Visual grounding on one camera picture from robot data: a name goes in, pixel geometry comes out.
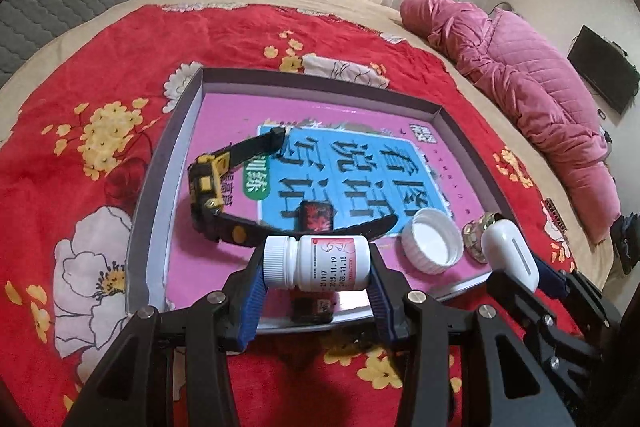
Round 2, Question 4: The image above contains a white pill bottle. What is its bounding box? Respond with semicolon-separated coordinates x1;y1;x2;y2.
262;234;372;293

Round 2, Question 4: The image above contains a metal threaded fitting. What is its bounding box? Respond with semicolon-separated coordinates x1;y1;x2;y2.
462;214;496;264

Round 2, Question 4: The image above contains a red floral blanket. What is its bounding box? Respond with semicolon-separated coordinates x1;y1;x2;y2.
0;3;591;427

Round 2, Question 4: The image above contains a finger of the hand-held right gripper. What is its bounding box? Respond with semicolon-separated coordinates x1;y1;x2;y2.
487;269;613;413
534;254;621;338

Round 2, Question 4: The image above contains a black and yellow wristwatch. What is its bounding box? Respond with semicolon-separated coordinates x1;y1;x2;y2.
187;127;398;249

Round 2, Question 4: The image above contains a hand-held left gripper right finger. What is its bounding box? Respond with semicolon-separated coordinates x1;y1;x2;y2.
367;244;576;427

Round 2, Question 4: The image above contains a grey cardboard tray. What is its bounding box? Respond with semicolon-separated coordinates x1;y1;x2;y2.
125;67;518;335

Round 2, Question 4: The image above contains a pink quilted duvet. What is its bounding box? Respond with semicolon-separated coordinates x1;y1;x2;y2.
400;0;623;243

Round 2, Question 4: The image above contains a pink book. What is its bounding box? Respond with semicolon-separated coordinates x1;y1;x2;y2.
162;92;493;315

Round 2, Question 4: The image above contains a white ribbed bottle cap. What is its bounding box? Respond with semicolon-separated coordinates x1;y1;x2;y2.
398;207;464;275

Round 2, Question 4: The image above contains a black flat television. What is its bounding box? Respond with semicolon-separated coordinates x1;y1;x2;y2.
567;24;640;115

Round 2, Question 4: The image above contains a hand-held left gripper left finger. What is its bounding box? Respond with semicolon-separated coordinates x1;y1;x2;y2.
62;252;266;427

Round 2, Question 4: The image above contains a dark cloth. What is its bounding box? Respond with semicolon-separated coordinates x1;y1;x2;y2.
610;214;640;275

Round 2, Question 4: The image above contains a small dark packet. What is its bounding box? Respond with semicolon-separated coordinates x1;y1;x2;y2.
290;294;335;324

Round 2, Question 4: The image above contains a red and black lighter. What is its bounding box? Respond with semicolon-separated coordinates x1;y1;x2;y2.
298;201;333;235

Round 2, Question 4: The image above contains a white earbud case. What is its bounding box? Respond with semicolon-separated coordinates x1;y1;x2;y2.
480;217;542;293

